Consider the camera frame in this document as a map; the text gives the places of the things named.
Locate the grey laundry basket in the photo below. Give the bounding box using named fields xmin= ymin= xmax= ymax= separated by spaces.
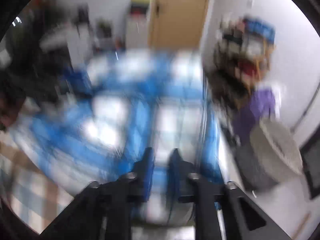
xmin=234 ymin=118 xmax=303 ymax=191

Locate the yellow black box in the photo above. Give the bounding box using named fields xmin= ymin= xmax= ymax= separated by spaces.
xmin=129 ymin=0 xmax=151 ymax=16

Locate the blue white plaid blanket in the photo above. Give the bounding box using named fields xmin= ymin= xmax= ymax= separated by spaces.
xmin=10 ymin=49 xmax=223 ymax=225

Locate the purple cloth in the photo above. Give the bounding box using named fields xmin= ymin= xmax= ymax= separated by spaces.
xmin=232 ymin=88 xmax=276 ymax=144

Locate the wooden door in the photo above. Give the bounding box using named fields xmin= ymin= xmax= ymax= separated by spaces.
xmin=148 ymin=0 xmax=209 ymax=50

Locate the white cabinet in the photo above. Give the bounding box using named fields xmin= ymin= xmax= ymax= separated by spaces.
xmin=125 ymin=17 xmax=149 ymax=49

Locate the checked bed sheet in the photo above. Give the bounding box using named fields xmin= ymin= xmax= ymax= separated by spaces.
xmin=1 ymin=132 xmax=73 ymax=233

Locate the cluttered wall shelf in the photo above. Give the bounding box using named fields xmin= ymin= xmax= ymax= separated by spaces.
xmin=213 ymin=15 xmax=276 ymax=95

